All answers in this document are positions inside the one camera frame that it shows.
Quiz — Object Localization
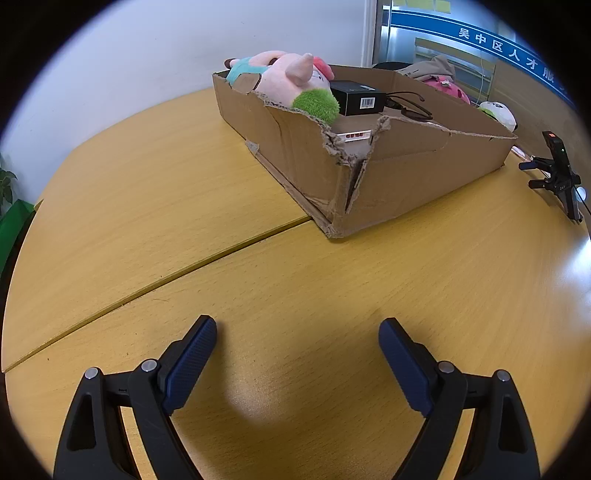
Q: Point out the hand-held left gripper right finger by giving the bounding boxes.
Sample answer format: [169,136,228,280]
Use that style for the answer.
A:
[379,318,541,480]

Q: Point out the pink pig plush toy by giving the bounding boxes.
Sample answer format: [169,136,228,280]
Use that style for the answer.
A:
[223,51,341,125]

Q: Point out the wooden desktop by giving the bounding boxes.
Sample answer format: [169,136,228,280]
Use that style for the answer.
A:
[0,85,591,480]

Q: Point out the large potted green plant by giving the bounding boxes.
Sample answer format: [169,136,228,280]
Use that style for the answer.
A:
[0,154,17,215]

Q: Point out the blue glass door banner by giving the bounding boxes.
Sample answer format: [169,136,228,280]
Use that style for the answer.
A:
[390,9,573,107]

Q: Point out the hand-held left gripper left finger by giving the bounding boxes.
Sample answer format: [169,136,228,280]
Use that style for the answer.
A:
[53,315,218,480]

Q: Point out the white cable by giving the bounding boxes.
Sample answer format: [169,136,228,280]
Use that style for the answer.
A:
[478,50,491,103]

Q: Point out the white panda plush toy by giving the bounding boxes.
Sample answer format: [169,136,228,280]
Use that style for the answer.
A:
[478,100,518,132]

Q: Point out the pink bear plush toy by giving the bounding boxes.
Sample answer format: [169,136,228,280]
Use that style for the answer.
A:
[422,76,472,106]

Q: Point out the black product box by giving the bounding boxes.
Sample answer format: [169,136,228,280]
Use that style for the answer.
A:
[330,79,387,117]

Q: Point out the torn cardboard box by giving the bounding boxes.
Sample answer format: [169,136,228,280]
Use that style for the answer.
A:
[211,65,519,239]

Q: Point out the green table cloth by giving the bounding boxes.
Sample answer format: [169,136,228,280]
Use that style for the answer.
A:
[0,199,38,273]

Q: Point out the beige cloth bag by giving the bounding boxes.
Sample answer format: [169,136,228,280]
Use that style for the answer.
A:
[396,53,457,83]

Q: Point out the black glasses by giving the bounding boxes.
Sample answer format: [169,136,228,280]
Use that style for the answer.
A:
[383,91,435,121]

